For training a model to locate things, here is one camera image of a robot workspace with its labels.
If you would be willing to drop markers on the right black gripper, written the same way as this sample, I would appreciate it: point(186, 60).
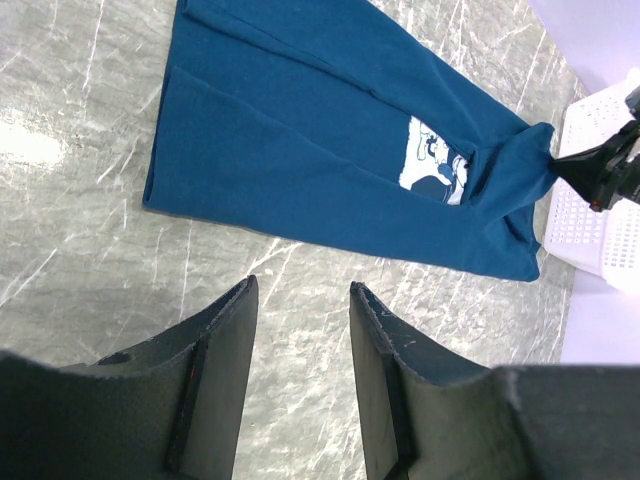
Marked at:
point(606, 174)

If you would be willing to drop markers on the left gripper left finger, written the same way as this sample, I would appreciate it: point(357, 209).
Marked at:
point(169, 407)

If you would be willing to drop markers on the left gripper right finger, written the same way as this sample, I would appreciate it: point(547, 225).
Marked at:
point(428, 413)

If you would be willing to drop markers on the blue printed t shirt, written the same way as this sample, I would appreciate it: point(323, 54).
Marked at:
point(326, 122)

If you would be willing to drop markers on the white plastic laundry basket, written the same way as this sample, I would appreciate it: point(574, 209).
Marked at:
point(593, 222)

